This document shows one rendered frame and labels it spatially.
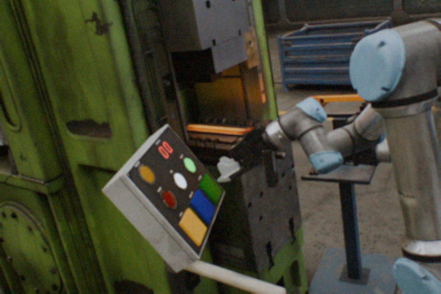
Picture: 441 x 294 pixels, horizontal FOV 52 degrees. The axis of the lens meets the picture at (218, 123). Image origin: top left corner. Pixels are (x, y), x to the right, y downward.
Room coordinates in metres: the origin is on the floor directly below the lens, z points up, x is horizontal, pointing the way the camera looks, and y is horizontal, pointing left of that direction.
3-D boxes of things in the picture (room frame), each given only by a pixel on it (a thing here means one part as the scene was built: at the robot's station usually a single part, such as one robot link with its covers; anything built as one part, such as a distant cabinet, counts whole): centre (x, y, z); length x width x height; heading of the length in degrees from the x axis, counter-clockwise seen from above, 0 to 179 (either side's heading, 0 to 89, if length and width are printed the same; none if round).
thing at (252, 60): (1.95, -0.19, 1.27); 0.09 x 0.02 x 0.17; 140
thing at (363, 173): (1.93, -0.55, 0.67); 0.40 x 0.30 x 0.02; 149
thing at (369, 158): (1.36, -0.45, 0.97); 0.12 x 0.08 x 0.09; 50
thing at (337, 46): (5.53, -1.59, 0.36); 1.20 x 0.80 x 0.72; 48
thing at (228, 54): (1.76, 0.07, 1.32); 0.42 x 0.20 x 0.10; 50
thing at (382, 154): (1.31, -0.51, 0.98); 0.08 x 0.05 x 0.08; 140
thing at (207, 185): (1.21, 0.06, 1.01); 0.07 x 0.05 x 0.07; 165
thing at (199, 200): (1.11, 0.09, 1.01); 0.07 x 0.05 x 0.07; 165
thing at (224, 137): (1.76, 0.07, 0.96); 0.42 x 0.20 x 0.09; 50
